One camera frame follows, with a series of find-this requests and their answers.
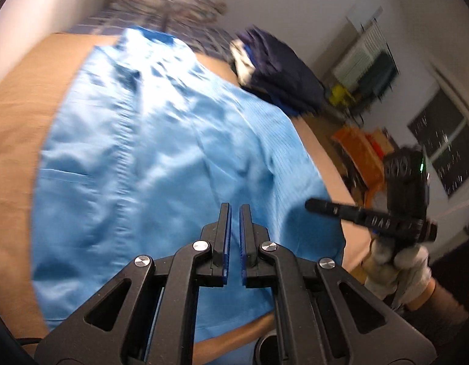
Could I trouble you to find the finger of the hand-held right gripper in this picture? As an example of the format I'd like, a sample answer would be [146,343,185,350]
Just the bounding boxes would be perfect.
[305,198,372,224]

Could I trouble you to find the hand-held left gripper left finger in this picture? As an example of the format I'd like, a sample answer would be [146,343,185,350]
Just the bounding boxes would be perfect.
[36,203,232,365]

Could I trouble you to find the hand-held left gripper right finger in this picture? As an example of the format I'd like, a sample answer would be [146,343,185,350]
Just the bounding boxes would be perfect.
[239,204,437,365]

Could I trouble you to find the blue jacket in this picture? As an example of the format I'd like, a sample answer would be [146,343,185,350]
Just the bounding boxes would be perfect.
[31,26,347,341]

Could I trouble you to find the person's right forearm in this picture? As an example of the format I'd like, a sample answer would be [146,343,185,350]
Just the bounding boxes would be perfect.
[400,278,469,354]

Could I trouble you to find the navy folded clothes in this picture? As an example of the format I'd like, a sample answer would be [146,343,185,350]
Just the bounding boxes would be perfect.
[230,26,328,118]

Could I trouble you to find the person's right hand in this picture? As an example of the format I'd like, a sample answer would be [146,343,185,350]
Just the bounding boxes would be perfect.
[362,236,433,308]

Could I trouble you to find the orange cloth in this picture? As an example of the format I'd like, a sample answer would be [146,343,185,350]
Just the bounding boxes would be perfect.
[331,127,397,198]

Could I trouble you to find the dark window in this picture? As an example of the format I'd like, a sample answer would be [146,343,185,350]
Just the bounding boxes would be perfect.
[407,87,469,198]

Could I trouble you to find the yellow box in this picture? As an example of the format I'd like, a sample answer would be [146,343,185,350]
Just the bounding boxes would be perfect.
[329,85,351,107]

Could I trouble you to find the dark green towel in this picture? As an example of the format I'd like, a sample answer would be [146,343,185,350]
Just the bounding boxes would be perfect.
[360,51,397,97]

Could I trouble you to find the white striped towel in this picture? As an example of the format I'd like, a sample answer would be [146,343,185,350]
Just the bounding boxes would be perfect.
[333,23,387,88]

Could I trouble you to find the black drying rack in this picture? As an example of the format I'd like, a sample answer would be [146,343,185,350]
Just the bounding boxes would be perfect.
[331,5,400,126]

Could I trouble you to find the white folded cloth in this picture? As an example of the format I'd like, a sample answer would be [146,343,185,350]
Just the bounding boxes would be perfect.
[230,40,258,86]

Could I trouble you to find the blue checked bedsheet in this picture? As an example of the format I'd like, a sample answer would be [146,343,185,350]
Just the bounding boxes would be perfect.
[65,4,239,61]

